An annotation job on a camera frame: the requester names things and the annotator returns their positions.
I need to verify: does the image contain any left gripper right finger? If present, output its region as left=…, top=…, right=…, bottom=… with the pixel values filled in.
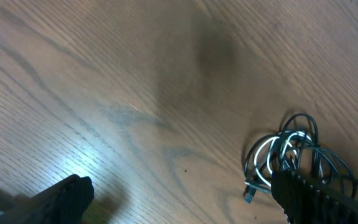
left=271, top=170, right=358, bottom=224

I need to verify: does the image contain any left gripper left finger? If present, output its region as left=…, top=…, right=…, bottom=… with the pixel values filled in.
left=0, top=174, right=94, bottom=224

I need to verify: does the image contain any black USB cable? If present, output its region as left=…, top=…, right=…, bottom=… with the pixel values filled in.
left=242, top=112, right=358, bottom=206

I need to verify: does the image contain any white USB cable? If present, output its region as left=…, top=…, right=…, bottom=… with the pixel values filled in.
left=253, top=130, right=326, bottom=188

